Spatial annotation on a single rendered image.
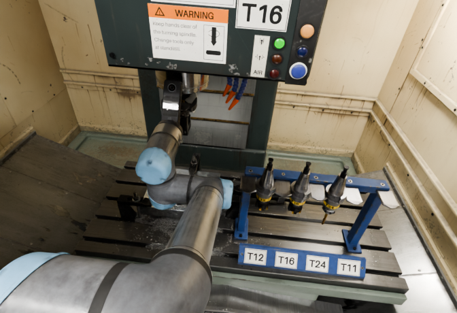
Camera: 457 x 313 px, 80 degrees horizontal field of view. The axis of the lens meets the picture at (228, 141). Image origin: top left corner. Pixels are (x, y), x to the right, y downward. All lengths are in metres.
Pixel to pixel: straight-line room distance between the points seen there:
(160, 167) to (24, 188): 1.17
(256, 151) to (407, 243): 0.81
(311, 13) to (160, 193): 0.51
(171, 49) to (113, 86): 1.39
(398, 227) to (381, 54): 0.92
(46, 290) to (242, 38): 0.49
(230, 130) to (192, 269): 1.13
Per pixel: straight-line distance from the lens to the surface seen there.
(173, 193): 0.70
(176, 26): 0.60
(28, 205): 1.66
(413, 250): 1.46
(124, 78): 1.93
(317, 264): 1.11
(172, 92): 0.74
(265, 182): 0.85
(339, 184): 0.90
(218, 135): 1.49
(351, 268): 1.15
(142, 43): 0.63
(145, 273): 0.37
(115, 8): 0.63
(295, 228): 1.21
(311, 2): 0.57
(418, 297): 1.37
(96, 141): 2.24
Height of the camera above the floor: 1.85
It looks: 37 degrees down
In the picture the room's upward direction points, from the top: 4 degrees clockwise
